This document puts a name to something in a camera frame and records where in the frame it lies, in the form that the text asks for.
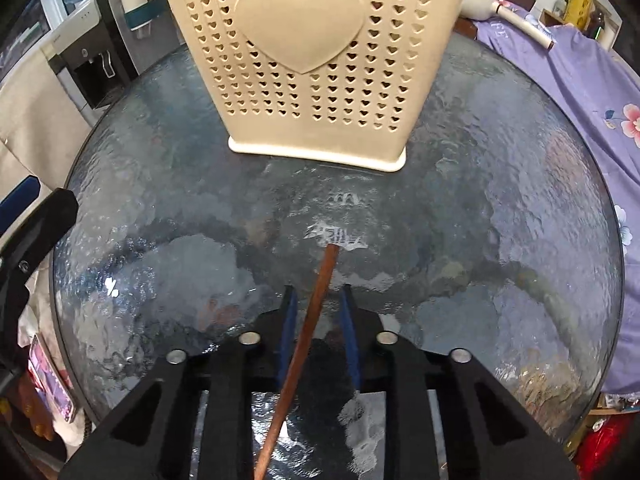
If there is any round glass table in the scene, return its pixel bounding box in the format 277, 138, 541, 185
50, 35, 626, 480

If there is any phone with pink case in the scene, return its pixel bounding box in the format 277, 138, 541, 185
27, 335, 76, 423

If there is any beige cloth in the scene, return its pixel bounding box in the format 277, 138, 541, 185
0, 47, 96, 201

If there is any water dispenser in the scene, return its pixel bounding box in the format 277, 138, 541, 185
47, 0, 136, 126

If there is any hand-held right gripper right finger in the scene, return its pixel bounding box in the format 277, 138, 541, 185
340, 284, 581, 480

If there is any cream perforated utensil holder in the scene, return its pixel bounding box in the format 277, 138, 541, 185
150, 0, 475, 173

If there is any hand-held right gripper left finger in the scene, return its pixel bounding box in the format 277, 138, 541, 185
57, 285, 300, 480

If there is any sliding window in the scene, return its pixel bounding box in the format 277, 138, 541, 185
0, 0, 51, 81

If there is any purple floral cloth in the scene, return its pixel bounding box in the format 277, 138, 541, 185
470, 2, 640, 396

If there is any brown wooden chopstick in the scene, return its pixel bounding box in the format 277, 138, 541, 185
253, 244, 341, 480

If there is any white pan with lid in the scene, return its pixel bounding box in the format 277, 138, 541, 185
460, 0, 557, 51

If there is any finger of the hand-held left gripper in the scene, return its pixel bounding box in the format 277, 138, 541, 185
0, 188, 80, 331
0, 175, 42, 233

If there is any wooden counter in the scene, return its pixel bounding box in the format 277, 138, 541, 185
450, 12, 483, 43

